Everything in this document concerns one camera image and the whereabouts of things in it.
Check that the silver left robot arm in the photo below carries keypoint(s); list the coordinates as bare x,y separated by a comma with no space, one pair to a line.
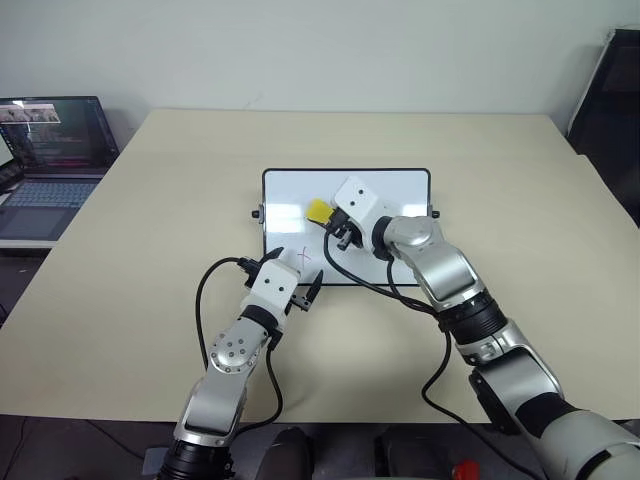
210,400

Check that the white board with black frame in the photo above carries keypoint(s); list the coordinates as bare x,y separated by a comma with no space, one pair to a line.
390,185

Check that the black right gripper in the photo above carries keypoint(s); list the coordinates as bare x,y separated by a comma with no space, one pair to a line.
346,236

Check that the yellow whiteboard eraser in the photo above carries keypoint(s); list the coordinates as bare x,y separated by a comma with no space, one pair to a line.
318,211

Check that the small red object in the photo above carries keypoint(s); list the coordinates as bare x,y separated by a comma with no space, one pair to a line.
466,472

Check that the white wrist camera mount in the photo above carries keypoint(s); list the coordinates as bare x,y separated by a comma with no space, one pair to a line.
357,197
272,287

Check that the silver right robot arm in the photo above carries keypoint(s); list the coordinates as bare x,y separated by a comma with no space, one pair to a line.
442,267

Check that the open grey laptop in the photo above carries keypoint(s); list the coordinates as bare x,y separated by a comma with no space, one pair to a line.
55,150

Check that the dark rounded shape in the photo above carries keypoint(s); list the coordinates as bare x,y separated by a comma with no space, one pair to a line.
292,455

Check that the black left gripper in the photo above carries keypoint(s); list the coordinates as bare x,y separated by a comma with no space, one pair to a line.
300,300

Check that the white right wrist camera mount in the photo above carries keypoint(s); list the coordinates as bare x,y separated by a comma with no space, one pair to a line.
357,197

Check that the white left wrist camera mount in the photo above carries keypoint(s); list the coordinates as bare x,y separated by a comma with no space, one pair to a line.
272,287

